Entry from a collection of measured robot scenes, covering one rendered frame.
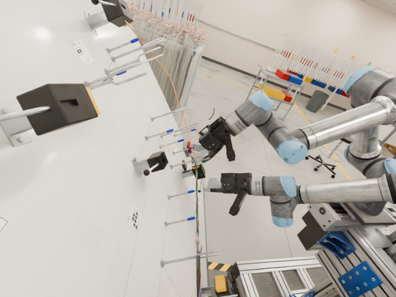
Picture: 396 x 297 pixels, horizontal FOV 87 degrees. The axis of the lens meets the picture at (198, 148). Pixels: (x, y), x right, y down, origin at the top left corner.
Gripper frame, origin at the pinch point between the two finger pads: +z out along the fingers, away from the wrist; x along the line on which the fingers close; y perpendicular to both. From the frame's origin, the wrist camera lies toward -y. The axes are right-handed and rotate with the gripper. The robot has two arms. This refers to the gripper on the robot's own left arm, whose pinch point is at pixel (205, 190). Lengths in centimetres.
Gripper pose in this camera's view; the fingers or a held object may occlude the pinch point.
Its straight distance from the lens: 91.8
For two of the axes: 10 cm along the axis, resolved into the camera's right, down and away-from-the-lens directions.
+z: -8.9, 0.7, 4.5
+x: -4.6, -1.4, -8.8
